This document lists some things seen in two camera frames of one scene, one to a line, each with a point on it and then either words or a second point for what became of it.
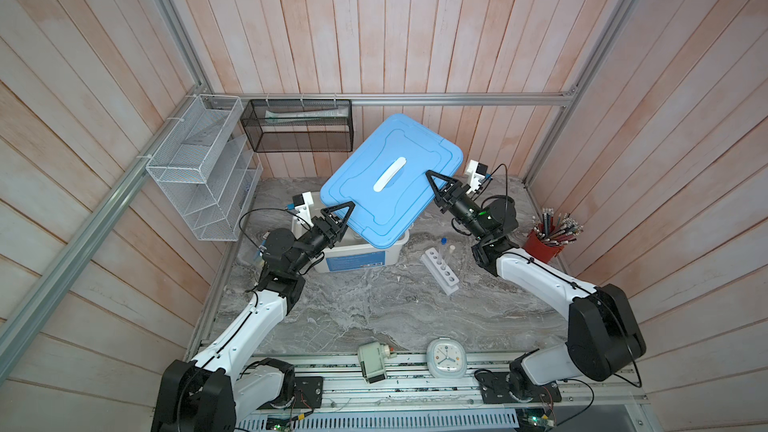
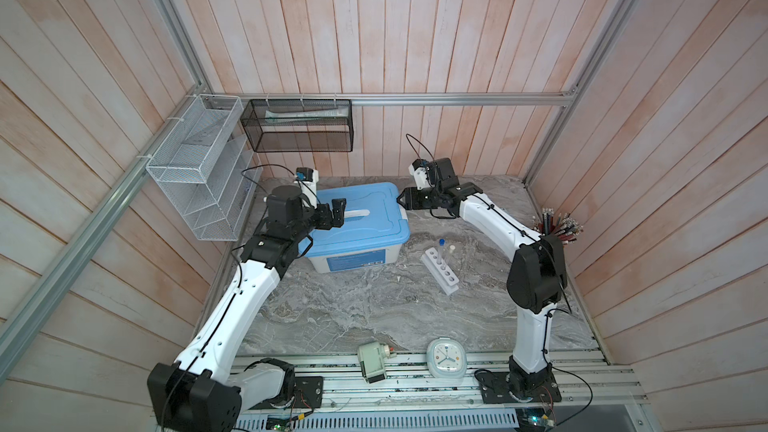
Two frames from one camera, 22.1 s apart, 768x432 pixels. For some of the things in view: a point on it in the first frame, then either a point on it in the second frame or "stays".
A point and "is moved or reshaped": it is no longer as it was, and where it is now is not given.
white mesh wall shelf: (205, 166) stays
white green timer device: (371, 356) stays
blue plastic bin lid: (395, 201) is moved or reshaped
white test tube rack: (441, 270) stays
